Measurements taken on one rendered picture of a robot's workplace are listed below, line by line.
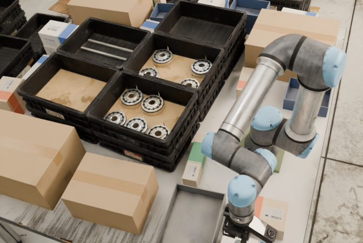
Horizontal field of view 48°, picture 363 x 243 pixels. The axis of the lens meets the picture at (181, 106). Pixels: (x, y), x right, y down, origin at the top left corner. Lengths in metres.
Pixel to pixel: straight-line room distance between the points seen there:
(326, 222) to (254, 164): 1.36
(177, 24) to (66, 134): 0.91
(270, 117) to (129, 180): 0.60
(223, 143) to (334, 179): 1.52
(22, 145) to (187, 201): 0.72
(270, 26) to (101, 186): 1.13
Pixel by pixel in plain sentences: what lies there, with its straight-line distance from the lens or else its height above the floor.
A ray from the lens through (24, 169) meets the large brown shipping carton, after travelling 1.74.
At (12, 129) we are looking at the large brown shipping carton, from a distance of 1.90.
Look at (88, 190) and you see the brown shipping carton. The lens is 1.63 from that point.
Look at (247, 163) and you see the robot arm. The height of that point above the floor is 1.22.
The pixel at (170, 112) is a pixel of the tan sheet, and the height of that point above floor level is 0.83.
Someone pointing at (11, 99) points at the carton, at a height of 0.83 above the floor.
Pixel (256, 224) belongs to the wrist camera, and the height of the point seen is 1.04.
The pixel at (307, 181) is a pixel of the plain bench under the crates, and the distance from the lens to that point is 1.77.
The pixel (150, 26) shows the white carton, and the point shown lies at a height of 0.79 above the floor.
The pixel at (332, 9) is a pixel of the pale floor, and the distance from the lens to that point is 3.84.
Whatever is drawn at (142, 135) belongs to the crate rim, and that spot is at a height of 0.93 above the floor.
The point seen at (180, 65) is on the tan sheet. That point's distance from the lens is 2.03.
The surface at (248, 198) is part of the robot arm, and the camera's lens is 1.10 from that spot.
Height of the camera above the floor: 2.19
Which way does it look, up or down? 48 degrees down
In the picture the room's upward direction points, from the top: 9 degrees counter-clockwise
